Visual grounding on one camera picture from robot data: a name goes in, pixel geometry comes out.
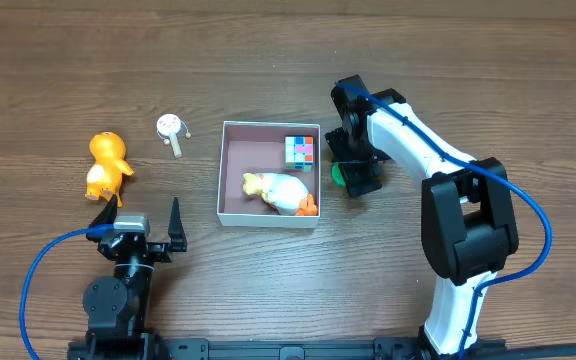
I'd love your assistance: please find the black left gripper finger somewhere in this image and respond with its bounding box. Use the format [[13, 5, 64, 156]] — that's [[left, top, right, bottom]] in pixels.
[[168, 197, 187, 252], [86, 195, 118, 241]]

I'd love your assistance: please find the green round cap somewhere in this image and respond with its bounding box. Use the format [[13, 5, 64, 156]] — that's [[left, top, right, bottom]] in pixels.
[[331, 163, 346, 187]]

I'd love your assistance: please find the multicoloured puzzle cube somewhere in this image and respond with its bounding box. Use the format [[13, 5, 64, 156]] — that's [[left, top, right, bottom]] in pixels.
[[285, 136, 315, 172]]

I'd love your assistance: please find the white and yellow duck toy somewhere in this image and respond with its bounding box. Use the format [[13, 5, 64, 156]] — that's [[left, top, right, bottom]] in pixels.
[[242, 173, 319, 216]]

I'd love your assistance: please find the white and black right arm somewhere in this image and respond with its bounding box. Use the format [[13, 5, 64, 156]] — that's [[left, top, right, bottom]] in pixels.
[[325, 75, 518, 359]]

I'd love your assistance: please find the orange dinosaur toy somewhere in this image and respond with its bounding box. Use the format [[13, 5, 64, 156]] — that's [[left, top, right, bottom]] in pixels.
[[85, 131, 135, 208]]

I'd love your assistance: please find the white box with pink interior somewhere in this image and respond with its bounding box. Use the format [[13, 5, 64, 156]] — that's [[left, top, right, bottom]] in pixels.
[[215, 120, 322, 230]]

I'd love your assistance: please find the white wooden rattle drum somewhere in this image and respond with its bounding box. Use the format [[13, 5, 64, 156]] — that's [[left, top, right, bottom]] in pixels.
[[156, 114, 191, 159]]

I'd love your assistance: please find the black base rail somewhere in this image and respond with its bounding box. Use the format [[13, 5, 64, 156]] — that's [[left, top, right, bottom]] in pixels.
[[66, 337, 576, 360]]

